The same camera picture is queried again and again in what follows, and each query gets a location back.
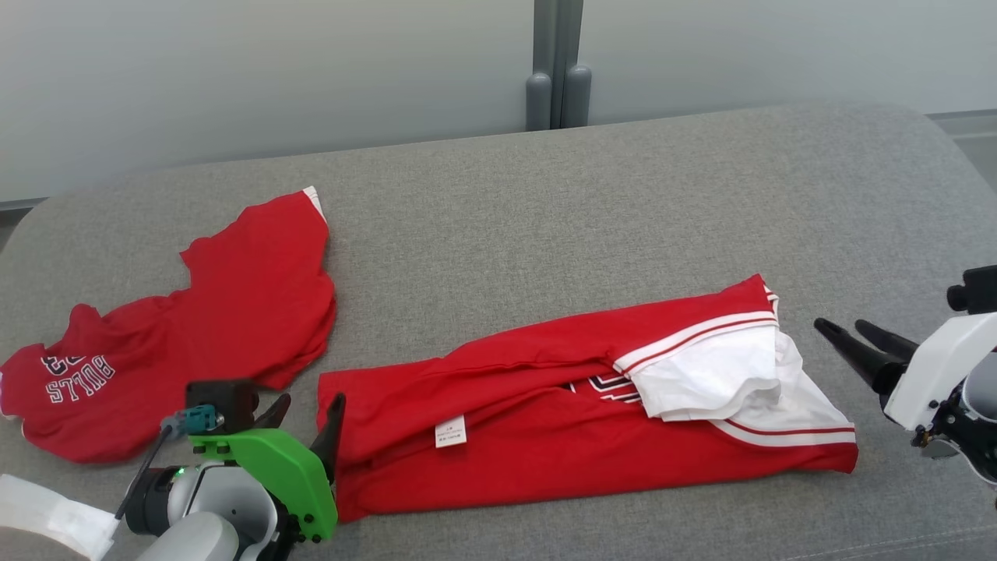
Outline grey rounded partition foot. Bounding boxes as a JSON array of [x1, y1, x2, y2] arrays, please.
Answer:
[[526, 72, 552, 132], [561, 65, 593, 128]]

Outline grey partition post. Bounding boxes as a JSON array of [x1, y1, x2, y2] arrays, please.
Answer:
[[534, 0, 583, 129]]

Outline red Bulls print shorts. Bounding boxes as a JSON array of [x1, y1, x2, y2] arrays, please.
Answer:
[[0, 185, 337, 464]]

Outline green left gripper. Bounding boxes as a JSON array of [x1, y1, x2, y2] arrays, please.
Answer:
[[188, 392, 346, 545]]

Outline white tape label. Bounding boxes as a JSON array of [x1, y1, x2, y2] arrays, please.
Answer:
[[0, 473, 119, 561]]

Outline grey fabric sofa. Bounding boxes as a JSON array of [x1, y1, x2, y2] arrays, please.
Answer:
[[0, 101, 997, 561]]

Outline red shirt with white sleeves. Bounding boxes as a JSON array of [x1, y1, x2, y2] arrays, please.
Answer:
[[315, 273, 859, 523]]

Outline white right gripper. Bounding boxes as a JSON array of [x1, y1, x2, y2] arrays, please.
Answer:
[[814, 312, 997, 431]]

